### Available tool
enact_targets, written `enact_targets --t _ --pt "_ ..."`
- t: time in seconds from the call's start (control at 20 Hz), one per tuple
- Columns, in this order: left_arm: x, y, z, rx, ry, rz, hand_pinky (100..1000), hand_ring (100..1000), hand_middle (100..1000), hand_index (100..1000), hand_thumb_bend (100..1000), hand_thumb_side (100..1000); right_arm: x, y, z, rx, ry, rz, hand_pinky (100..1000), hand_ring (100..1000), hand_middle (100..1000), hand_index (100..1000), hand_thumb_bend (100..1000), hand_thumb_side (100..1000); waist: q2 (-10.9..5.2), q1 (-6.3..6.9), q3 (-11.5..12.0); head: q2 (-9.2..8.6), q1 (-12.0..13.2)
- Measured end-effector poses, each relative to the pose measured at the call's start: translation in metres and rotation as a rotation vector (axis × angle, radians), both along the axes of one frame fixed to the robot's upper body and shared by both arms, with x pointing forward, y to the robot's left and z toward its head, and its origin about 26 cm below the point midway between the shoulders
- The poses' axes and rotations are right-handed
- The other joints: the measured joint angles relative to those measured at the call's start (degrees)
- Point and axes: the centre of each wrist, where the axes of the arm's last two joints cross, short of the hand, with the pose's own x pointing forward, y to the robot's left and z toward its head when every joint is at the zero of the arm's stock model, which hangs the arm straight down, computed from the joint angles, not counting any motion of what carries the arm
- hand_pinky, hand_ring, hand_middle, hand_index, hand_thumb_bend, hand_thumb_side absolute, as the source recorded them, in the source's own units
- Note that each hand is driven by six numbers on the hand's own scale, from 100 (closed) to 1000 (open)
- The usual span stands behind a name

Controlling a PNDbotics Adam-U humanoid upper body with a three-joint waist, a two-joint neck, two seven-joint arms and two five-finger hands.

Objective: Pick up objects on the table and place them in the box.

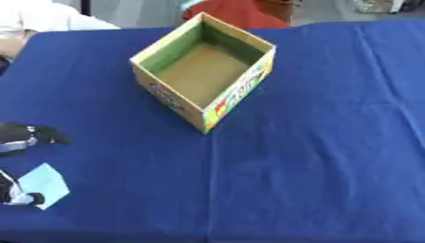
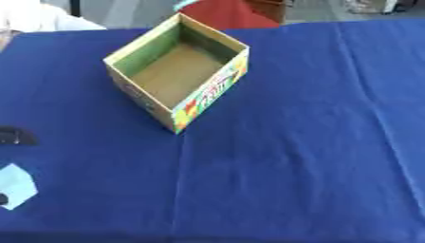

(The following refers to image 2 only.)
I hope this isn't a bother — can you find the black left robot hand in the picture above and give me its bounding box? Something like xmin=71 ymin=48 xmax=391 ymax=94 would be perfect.
xmin=0 ymin=125 xmax=40 ymax=147

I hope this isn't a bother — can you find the open cardboard box green inside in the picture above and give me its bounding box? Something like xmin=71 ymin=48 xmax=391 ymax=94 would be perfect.
xmin=101 ymin=12 xmax=251 ymax=135

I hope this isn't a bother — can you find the person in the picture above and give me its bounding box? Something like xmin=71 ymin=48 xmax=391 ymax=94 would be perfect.
xmin=0 ymin=0 xmax=108 ymax=51

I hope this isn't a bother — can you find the red chair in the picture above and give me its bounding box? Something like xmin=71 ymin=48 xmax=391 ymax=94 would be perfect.
xmin=177 ymin=0 xmax=289 ymax=31

